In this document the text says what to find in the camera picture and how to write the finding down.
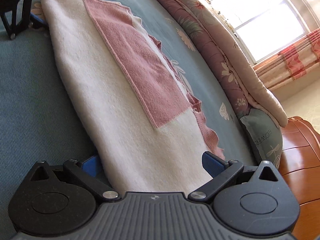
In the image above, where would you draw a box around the pink and white knit sweater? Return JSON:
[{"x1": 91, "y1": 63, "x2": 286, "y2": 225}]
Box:
[{"x1": 41, "y1": 0, "x2": 222, "y2": 193}]

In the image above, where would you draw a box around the green flower pillow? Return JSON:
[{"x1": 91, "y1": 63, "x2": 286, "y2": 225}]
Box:
[{"x1": 240, "y1": 108, "x2": 283, "y2": 169}]

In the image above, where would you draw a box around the blue floral bed sheet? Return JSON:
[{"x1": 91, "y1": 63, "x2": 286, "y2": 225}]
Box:
[{"x1": 1, "y1": 0, "x2": 255, "y2": 239}]

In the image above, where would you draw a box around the folded floral quilt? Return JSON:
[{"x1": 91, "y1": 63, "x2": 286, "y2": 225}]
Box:
[{"x1": 157, "y1": 0, "x2": 288, "y2": 127}]

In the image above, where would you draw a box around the orange wooden headboard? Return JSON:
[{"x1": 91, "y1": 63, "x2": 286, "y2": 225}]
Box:
[{"x1": 279, "y1": 116, "x2": 319, "y2": 239}]

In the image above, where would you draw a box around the pink striped curtain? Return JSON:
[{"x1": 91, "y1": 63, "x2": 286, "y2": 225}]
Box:
[{"x1": 253, "y1": 29, "x2": 319, "y2": 91}]

